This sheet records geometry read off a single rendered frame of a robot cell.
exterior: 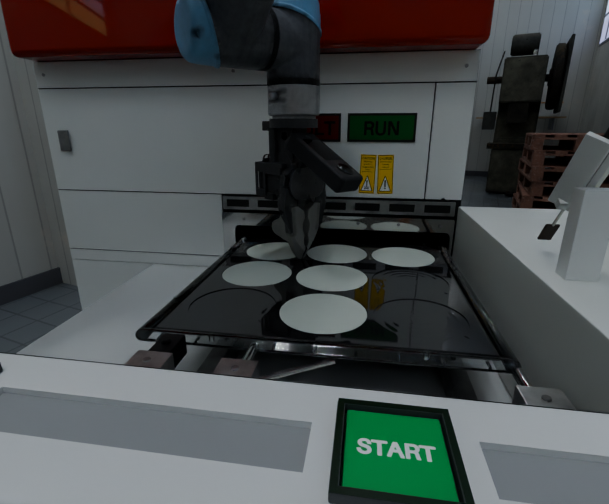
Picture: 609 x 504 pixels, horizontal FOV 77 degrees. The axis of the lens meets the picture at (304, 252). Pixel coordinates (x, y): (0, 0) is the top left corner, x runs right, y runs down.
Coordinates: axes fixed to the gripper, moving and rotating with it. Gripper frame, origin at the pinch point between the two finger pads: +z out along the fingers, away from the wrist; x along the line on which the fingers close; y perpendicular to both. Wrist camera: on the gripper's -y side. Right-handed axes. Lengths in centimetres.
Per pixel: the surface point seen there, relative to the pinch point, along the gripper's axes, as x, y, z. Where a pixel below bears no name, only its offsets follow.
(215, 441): 33.7, -26.7, -4.4
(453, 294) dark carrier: -3.6, -22.9, 1.3
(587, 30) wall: -938, 150, -194
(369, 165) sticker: -17.7, 0.7, -12.2
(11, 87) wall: -17, 271, -42
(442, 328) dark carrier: 5.3, -25.7, 1.4
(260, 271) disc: 8.2, 1.0, 1.3
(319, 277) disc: 3.9, -6.8, 1.3
